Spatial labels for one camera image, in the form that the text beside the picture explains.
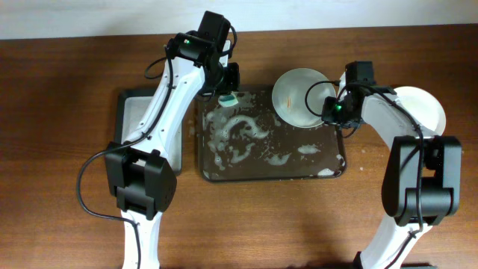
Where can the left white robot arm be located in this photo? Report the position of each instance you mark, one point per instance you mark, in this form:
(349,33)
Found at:
(138,170)

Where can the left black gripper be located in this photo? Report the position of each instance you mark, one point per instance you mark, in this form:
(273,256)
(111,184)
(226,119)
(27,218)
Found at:
(230,80)

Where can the centre black dish tray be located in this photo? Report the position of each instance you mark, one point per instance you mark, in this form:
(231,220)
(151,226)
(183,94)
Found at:
(250,142)

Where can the white plate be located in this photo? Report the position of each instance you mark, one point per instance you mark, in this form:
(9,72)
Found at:
(424,107)
(289,97)

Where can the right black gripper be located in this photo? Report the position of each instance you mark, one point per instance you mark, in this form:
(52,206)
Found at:
(337,116)

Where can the green sponge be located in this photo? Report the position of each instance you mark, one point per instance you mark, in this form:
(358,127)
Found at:
(227,101)

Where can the left black soapy tray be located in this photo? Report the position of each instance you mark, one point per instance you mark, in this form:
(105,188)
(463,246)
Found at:
(131,106)

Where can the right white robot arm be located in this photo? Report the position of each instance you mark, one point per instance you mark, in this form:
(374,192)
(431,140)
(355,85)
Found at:
(421,185)

